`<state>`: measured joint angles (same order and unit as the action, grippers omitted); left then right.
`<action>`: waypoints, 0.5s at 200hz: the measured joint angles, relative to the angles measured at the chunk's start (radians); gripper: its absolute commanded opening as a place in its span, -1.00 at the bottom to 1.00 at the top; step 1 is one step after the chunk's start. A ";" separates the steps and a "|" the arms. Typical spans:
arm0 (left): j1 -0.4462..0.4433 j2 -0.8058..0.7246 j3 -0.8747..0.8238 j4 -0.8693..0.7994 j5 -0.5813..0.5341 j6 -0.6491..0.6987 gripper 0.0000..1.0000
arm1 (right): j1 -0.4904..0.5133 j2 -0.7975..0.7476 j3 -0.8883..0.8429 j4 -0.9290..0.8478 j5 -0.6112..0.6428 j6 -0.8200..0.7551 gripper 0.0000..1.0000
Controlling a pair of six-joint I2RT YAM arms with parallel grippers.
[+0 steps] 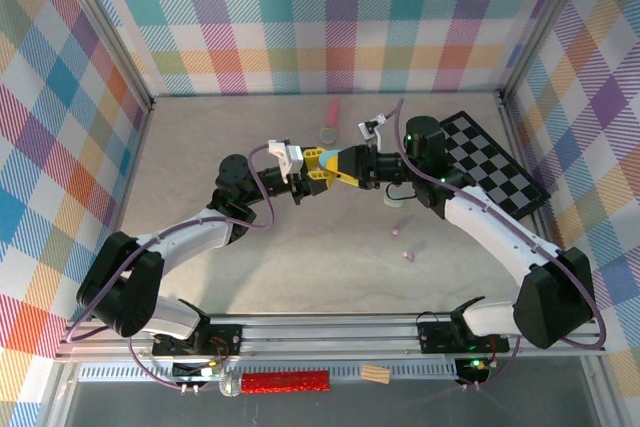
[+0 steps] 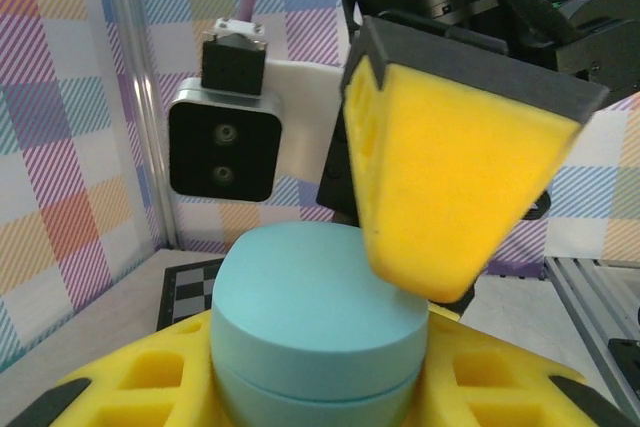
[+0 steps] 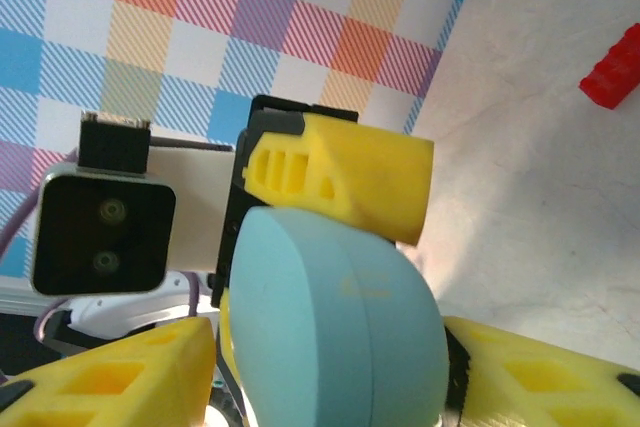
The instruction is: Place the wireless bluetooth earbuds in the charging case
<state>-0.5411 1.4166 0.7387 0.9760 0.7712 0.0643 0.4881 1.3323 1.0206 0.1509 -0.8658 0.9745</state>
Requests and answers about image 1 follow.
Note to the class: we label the blue earbud charging case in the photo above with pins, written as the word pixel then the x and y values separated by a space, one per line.
pixel 329 159

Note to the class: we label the black grey checkerboard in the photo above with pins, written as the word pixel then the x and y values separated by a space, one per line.
pixel 500 162

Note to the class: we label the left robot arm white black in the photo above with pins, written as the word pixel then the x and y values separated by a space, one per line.
pixel 190 239

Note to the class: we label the mint green earbud charging case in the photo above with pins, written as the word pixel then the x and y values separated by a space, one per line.
pixel 395 202

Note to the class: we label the aluminium frame post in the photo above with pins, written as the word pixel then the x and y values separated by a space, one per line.
pixel 107 32
pixel 542 22

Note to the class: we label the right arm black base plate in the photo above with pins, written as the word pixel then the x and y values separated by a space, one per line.
pixel 435 337

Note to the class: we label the small cork block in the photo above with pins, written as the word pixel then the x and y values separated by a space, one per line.
pixel 376 373

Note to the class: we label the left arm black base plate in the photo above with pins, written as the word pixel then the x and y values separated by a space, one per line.
pixel 225 339

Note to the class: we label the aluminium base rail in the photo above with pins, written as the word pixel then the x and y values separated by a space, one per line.
pixel 325 334

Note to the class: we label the pink toy microphone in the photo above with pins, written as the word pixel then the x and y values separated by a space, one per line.
pixel 332 114

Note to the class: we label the red glitter microphone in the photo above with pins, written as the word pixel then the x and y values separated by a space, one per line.
pixel 285 381

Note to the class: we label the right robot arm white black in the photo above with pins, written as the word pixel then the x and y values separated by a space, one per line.
pixel 490 227

